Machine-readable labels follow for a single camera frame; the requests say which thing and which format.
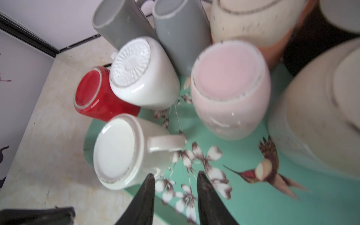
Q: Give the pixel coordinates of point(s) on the green floral serving tray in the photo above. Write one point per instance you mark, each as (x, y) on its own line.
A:
(302, 197)

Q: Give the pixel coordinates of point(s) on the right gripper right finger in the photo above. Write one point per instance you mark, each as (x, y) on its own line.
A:
(211, 209)

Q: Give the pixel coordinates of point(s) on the dark grey mug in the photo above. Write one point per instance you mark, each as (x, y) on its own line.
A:
(120, 21)

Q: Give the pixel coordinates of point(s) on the cream beige mug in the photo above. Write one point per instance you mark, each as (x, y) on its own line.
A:
(316, 120)

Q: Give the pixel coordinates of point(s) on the red mug black handle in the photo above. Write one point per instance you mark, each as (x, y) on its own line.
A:
(94, 97)

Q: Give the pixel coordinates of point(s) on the white and black mug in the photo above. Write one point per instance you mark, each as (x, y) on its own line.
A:
(329, 24)

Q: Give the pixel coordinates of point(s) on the pale pink mug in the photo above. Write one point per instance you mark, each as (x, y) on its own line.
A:
(231, 88)

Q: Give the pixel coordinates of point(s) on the white ribbed base mug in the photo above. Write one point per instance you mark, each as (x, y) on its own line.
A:
(142, 74)

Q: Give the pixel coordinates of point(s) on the white mug red inside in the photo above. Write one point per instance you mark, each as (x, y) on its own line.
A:
(128, 148)

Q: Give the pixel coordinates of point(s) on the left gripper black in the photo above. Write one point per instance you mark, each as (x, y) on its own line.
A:
(55, 216)

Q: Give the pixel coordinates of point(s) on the light grey mug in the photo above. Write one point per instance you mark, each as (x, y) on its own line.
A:
(183, 30)

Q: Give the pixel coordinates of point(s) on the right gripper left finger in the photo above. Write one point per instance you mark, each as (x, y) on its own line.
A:
(141, 209)

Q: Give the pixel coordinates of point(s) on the cream and peach mug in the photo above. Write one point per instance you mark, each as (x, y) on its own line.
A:
(268, 25)

